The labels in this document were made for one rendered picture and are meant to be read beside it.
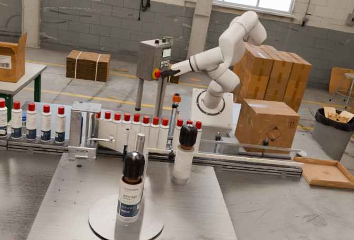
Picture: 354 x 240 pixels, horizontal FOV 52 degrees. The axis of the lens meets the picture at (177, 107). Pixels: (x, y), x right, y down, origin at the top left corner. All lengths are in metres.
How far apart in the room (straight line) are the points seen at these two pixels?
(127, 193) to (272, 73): 4.08
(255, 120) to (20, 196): 1.36
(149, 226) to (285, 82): 4.14
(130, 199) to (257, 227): 0.62
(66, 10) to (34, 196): 5.98
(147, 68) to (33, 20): 5.87
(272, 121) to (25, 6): 6.09
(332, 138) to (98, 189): 3.07
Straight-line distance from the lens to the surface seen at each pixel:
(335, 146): 4.35
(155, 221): 1.56
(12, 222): 1.65
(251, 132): 2.32
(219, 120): 2.71
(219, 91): 2.49
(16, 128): 2.10
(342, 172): 2.54
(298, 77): 5.44
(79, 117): 1.85
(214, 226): 1.62
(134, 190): 1.45
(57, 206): 1.63
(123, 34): 7.35
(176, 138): 2.04
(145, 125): 1.99
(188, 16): 7.24
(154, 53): 1.88
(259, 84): 5.29
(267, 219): 1.85
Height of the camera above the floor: 1.85
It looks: 21 degrees down
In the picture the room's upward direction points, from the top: 9 degrees clockwise
